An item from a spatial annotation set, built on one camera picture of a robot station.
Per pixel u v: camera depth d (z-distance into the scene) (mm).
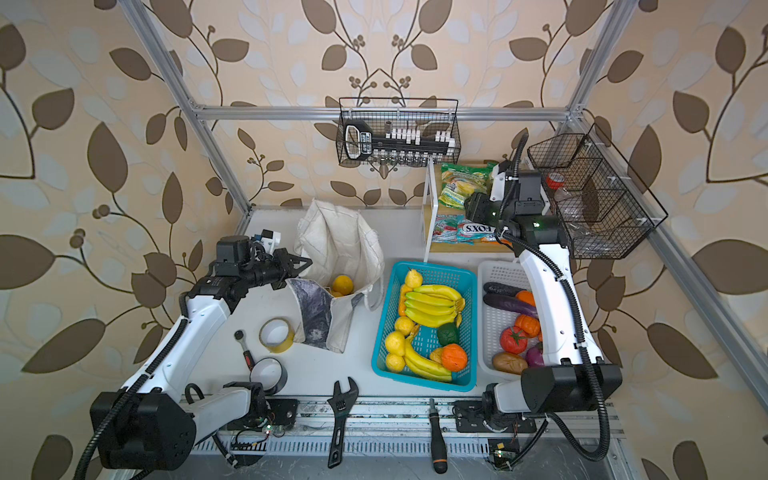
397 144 828
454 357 748
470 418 735
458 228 884
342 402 755
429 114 909
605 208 728
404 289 932
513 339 805
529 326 825
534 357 793
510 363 769
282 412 740
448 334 823
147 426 383
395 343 772
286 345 845
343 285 927
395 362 780
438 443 701
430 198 770
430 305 899
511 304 852
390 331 810
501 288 937
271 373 820
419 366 777
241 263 619
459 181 757
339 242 943
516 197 535
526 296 892
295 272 732
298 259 765
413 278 908
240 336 864
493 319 912
